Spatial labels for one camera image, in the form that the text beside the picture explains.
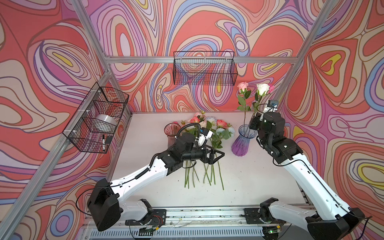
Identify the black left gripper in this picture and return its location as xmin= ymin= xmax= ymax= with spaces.
xmin=180 ymin=143 xmax=224 ymax=167

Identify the purple blue glass vase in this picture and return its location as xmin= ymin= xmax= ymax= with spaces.
xmin=231 ymin=125 xmax=257 ymax=157

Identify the white cream rose stem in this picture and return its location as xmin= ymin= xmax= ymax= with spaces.
xmin=249 ymin=84 xmax=271 ymax=137

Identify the light pink rose stem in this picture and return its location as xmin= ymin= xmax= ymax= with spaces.
xmin=237 ymin=82 xmax=252 ymax=127

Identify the hot pink rose stem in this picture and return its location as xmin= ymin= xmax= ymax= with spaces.
xmin=268 ymin=85 xmax=275 ymax=94

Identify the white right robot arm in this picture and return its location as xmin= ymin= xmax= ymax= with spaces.
xmin=249 ymin=112 xmax=366 ymax=240

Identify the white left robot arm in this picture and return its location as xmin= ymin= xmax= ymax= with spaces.
xmin=87 ymin=124 xmax=225 ymax=232

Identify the red rimmed glass vase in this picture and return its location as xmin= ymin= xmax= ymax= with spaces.
xmin=164 ymin=122 xmax=181 ymax=148

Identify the red pink rose stem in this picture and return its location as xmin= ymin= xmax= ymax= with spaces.
xmin=210 ymin=120 xmax=231 ymax=150

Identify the pale pink rose bunch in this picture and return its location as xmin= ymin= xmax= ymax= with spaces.
xmin=180 ymin=112 xmax=207 ymax=189

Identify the silver tape roll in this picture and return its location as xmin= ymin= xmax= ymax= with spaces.
xmin=96 ymin=114 xmax=118 ymax=126

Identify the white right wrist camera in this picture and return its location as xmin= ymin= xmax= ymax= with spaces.
xmin=263 ymin=100 xmax=279 ymax=113

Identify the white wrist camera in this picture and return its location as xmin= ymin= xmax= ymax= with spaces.
xmin=263 ymin=100 xmax=279 ymax=113
xmin=197 ymin=128 xmax=213 ymax=148

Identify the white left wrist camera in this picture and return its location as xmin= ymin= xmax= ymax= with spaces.
xmin=197 ymin=128 xmax=213 ymax=148

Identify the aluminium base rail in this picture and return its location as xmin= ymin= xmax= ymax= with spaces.
xmin=113 ymin=204 xmax=331 ymax=239

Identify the black wire basket back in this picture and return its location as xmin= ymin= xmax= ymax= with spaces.
xmin=173 ymin=50 xmax=238 ymax=86

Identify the black wire basket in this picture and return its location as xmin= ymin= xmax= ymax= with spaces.
xmin=63 ymin=83 xmax=130 ymax=154
xmin=173 ymin=50 xmax=238 ymax=86

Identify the black wire basket left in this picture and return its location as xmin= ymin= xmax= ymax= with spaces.
xmin=63 ymin=83 xmax=130 ymax=154

